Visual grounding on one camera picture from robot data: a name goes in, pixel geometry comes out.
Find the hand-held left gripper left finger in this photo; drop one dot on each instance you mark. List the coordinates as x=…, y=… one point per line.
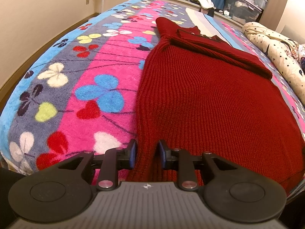
x=133, y=155

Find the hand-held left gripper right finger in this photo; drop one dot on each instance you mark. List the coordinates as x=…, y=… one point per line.
x=162, y=155

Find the dark red knitted sweater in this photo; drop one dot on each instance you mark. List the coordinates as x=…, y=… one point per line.
x=209, y=100

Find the floral fleece blanket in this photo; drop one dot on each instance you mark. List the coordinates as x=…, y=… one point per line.
x=83, y=76

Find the black bag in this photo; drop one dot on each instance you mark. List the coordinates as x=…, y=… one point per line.
x=209, y=12

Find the cream star print quilt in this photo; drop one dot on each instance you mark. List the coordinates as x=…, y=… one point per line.
x=274, y=45

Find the white cloth pile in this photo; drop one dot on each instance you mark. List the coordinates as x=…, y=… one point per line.
x=203, y=0

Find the clear plastic storage box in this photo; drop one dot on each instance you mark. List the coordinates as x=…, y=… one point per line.
x=240, y=7

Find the small lidded plastic container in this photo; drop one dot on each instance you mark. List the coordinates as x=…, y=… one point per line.
x=260, y=2

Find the wooden cabinet panel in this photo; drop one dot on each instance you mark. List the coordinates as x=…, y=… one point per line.
x=278, y=2

